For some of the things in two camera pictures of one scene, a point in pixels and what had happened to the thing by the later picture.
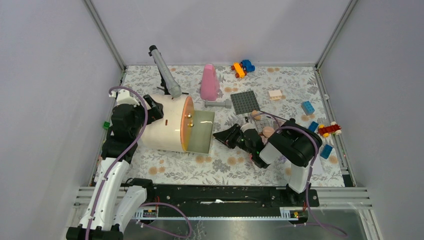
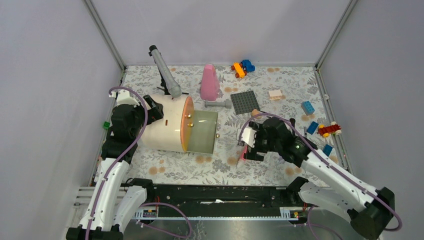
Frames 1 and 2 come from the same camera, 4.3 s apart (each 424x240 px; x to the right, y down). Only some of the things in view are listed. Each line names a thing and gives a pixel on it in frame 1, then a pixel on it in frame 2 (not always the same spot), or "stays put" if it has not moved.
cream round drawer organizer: (182, 128) stays put
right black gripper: (227, 136) to (252, 151)
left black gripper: (155, 113) stays put
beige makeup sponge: (254, 112) stays put
